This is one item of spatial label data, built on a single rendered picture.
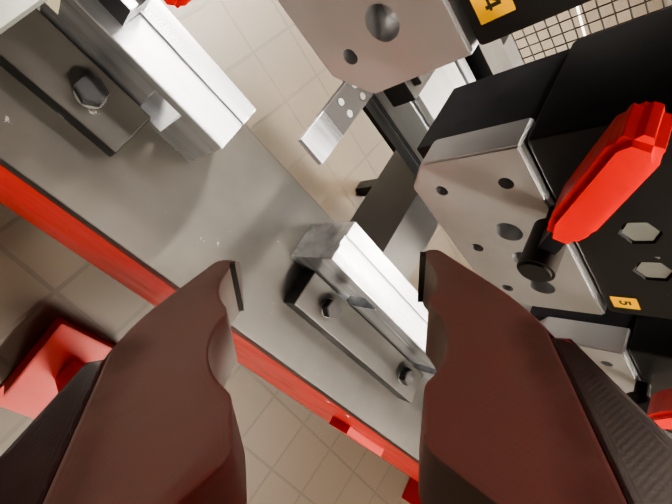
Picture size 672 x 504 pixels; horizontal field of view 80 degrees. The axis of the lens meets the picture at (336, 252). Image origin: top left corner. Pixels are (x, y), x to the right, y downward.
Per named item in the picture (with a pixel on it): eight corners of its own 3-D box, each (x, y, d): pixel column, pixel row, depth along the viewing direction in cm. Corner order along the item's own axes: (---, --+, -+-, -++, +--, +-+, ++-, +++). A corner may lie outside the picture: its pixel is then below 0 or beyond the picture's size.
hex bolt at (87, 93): (65, 91, 37) (67, 86, 36) (87, 72, 38) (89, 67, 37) (92, 115, 38) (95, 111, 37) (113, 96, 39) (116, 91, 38)
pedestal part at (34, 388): (-12, 401, 103) (-14, 417, 94) (57, 316, 112) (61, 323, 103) (65, 428, 114) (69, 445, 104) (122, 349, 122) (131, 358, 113)
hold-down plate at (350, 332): (281, 301, 55) (293, 304, 53) (302, 269, 57) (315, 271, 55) (398, 398, 70) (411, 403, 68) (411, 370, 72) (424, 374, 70)
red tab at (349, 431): (328, 423, 102) (346, 433, 97) (332, 416, 103) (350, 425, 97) (362, 446, 110) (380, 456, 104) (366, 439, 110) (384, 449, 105)
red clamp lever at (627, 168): (677, 162, 12) (545, 288, 21) (700, 76, 13) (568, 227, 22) (612, 141, 12) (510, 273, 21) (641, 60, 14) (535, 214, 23)
